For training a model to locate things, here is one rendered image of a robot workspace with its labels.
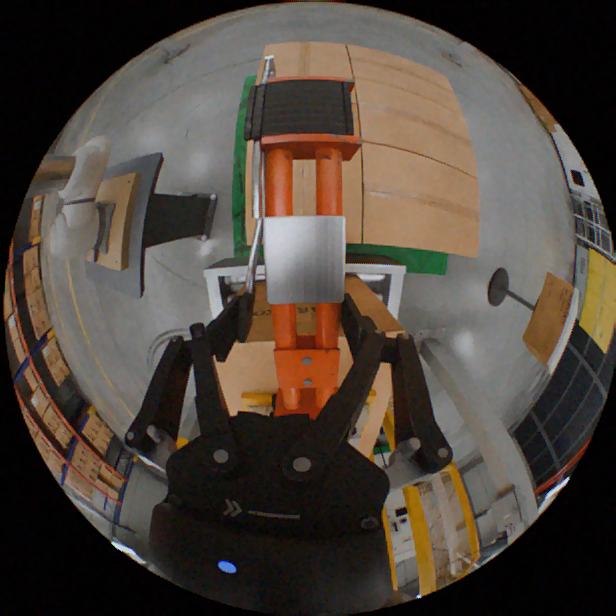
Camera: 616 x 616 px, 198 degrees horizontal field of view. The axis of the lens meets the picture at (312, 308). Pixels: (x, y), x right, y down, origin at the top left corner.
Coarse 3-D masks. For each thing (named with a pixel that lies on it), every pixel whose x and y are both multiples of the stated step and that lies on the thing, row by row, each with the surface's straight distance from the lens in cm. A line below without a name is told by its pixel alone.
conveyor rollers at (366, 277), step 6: (228, 276) 77; (234, 276) 76; (240, 276) 76; (246, 276) 75; (258, 276) 74; (264, 276) 73; (360, 276) 74; (366, 276) 75; (372, 276) 76; (378, 276) 76; (384, 276) 77; (228, 282) 78; (234, 282) 77; (240, 282) 76; (234, 294) 81; (378, 294) 80; (228, 300) 80
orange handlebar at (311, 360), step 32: (288, 160) 17; (320, 160) 17; (288, 192) 16; (320, 192) 16; (288, 320) 18; (320, 320) 18; (288, 352) 19; (320, 352) 19; (288, 384) 22; (320, 384) 22
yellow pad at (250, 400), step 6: (246, 396) 45; (252, 396) 45; (258, 396) 45; (264, 396) 44; (270, 396) 44; (246, 402) 46; (252, 402) 45; (258, 402) 45; (264, 402) 44; (270, 402) 44; (246, 408) 48; (252, 408) 46
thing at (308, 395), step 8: (280, 392) 28; (304, 392) 28; (312, 392) 28; (272, 400) 28; (280, 400) 27; (304, 400) 27; (312, 400) 27; (280, 408) 26; (304, 408) 26; (312, 408) 26; (320, 408) 26; (272, 416) 26; (312, 416) 25
